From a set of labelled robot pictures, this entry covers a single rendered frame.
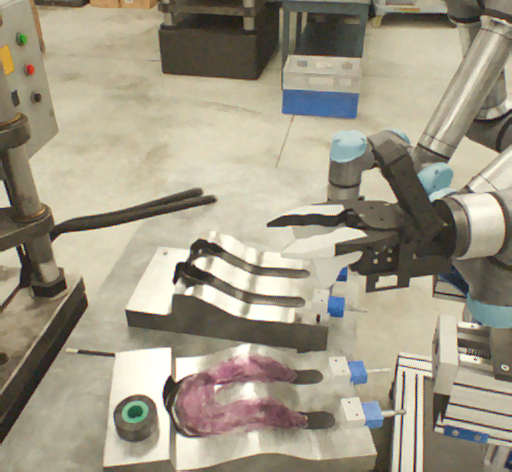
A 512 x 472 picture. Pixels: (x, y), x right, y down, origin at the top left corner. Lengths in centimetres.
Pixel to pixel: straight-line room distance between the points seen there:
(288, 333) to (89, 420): 48
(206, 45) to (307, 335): 414
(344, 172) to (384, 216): 59
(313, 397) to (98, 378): 49
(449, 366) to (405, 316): 154
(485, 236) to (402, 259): 10
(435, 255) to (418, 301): 210
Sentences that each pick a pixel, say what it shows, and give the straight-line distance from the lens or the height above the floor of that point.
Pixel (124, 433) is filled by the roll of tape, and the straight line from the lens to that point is 108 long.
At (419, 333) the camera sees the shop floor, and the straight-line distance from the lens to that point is 261.
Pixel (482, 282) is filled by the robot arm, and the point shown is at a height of 135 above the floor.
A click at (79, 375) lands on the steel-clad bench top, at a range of 137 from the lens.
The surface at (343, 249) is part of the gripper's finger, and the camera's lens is 58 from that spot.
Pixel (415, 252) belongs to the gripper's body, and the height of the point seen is 142.
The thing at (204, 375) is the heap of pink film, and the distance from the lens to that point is 119.
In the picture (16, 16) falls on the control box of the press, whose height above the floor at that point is 143.
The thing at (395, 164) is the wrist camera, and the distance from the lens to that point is 59.
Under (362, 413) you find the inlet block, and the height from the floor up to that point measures 88.
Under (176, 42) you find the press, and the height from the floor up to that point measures 31.
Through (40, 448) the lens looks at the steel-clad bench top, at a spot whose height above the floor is 80.
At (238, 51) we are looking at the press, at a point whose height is 26.
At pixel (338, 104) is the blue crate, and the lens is 445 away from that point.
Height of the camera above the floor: 181
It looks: 35 degrees down
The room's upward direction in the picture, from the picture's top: straight up
